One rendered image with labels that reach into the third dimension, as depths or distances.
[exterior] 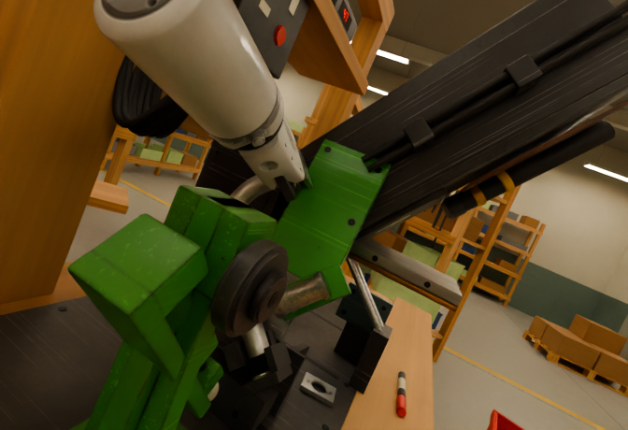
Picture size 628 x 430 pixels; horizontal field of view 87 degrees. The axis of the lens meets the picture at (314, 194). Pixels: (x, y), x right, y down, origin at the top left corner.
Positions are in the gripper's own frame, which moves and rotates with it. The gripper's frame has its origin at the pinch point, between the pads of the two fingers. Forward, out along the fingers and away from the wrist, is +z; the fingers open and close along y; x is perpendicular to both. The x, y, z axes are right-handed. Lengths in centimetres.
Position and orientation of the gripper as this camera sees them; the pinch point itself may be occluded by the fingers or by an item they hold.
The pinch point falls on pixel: (289, 170)
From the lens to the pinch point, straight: 49.8
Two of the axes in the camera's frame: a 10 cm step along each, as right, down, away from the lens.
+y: -2.8, -8.9, 3.6
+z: 2.1, 3.1, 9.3
